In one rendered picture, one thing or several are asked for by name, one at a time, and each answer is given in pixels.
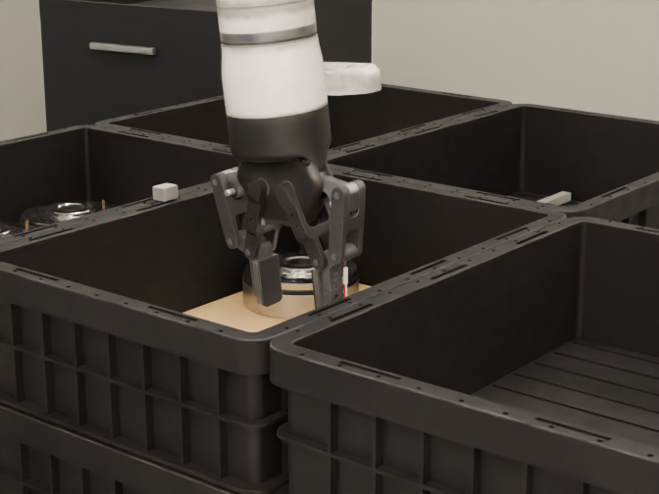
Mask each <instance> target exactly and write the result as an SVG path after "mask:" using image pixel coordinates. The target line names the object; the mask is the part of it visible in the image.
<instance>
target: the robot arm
mask: <svg viewBox="0 0 659 494"><path fill-rule="evenodd" d="M216 3H217V12H218V21H219V29H220V37H221V42H222V44H221V45H222V82H223V90H224V98H225V106H226V114H227V123H228V138H229V147H230V152H231V154H232V155H233V156H234V157H235V158H236V159H238V160H239V166H238V167H235V168H232V169H229V170H226V171H223V172H220V173H215V174H213V175H212V176H211V179H210V180H211V185H212V189H213V193H214V196H215V200H216V204H217V208H218V212H219V216H220V220H221V223H222V227H223V231H224V235H225V239H226V243H227V245H228V247H229V248H230V249H235V248H238V249H239V250H241V251H243V253H244V255H245V257H246V258H247V259H249V262H250V270H251V277H252V283H253V284H252V286H253V292H254V294H255V297H257V303H258V305H259V306H264V307H269V306H272V305H273V304H275V303H277V302H279V301H280V300H281V298H282V289H281V280H280V271H279V255H278V254H273V251H274V250H275V249H276V247H277V242H278V237H279V230H280V228H281V227H282V226H283V225H286V226H290V227H291V228H292V231H293V233H294V235H295V238H296V240H297V241H298V242H300V243H302V244H303V245H304V247H305V249H306V252H307V254H308V257H309V259H310V262H311V264H312V266H313V268H314V270H311V274H312V283H313V292H314V301H315V309H317V308H320V307H322V306H324V305H326V304H329V303H331V302H334V301H336V300H339V299H341V298H344V295H343V287H342V286H343V285H342V275H341V265H342V263H344V262H346V261H348V260H351V259H353V258H355V257H357V256H360V255H361V254H362V248H363V231H364V215H365V199H366V186H365V183H364V182H363V181H362V180H360V179H356V180H353V181H351V182H346V181H343V180H340V179H337V178H335V177H333V174H332V171H331V169H330V166H329V164H328V160H327V153H328V150H329V148H330V144H331V132H330V113H329V103H328V95H335V96H339V95H355V94H367V93H373V92H376V91H380V90H381V81H380V69H379V68H378V67H377V66H376V65H375V64H371V63H369V64H368V63H339V62H324V61H323V56H322V52H321V48H320V44H319V39H318V34H317V25H316V15H315V5H314V0H216ZM328 197H329V200H328ZM236 215H238V216H239V220H240V224H241V227H242V230H240V231H238V228H237V224H236V220H235V216H236ZM316 218H318V220H319V222H318V224H317V225H316V226H309V225H308V222H312V221H313V220H315V219H316ZM319 236H320V237H321V238H322V240H323V243H324V245H325V248H326V251H323V248H322V246H321V243H320V241H319Z"/></svg>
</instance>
